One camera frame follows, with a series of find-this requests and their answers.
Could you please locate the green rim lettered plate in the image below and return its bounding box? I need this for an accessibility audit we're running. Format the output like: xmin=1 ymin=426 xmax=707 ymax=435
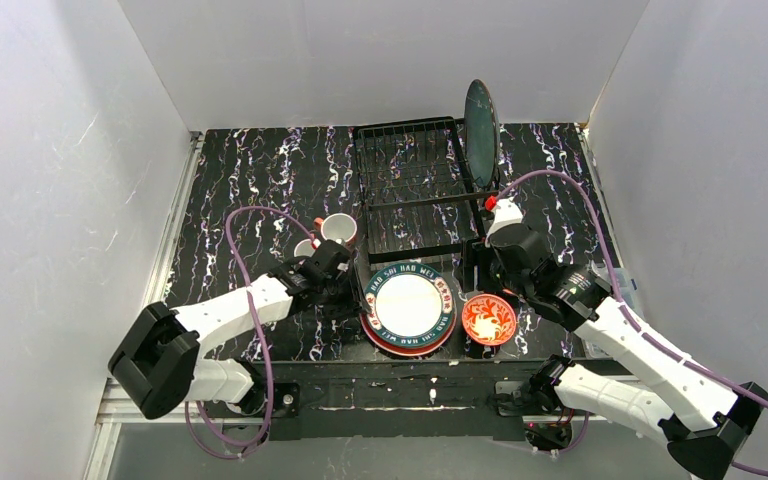
xmin=363 ymin=262 xmax=457 ymax=348

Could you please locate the black wire dish rack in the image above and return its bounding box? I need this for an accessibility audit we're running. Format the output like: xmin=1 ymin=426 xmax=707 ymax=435
xmin=351 ymin=117 xmax=490 ymax=264

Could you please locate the dark blue glazed plate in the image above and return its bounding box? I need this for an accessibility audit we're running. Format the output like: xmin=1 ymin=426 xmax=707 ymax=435
xmin=464 ymin=79 xmax=500 ymax=189

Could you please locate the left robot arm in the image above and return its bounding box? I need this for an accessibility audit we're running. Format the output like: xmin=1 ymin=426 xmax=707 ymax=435
xmin=108 ymin=240 xmax=364 ymax=420

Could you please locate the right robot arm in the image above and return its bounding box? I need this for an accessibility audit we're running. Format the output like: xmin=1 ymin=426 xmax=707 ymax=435
xmin=456 ymin=224 xmax=768 ymax=479

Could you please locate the small brown cup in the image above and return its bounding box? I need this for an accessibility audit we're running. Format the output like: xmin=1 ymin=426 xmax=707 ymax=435
xmin=293 ymin=238 xmax=320 ymax=257

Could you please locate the large brown mug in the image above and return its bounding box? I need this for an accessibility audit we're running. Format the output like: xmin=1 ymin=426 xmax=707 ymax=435
xmin=313 ymin=213 xmax=358 ymax=257

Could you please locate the orange floral pattern bowl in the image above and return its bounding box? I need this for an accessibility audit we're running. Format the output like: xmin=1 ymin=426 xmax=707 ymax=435
xmin=461 ymin=294 xmax=518 ymax=346

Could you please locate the red teal floral plate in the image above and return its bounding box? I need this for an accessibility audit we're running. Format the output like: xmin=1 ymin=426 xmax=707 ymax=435
xmin=360 ymin=318 xmax=455 ymax=357

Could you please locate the clear plastic box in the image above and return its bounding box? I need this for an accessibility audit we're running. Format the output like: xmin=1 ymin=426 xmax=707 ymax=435
xmin=582 ymin=261 xmax=638 ymax=359

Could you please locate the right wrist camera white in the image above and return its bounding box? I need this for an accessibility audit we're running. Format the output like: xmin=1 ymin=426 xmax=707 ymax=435
xmin=484 ymin=196 xmax=523 ymax=247

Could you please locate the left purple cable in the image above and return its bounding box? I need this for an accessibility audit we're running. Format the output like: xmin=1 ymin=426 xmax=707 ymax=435
xmin=183 ymin=205 xmax=319 ymax=462

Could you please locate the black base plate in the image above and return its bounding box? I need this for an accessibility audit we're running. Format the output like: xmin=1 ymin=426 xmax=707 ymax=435
xmin=221 ymin=360 xmax=597 ymax=444

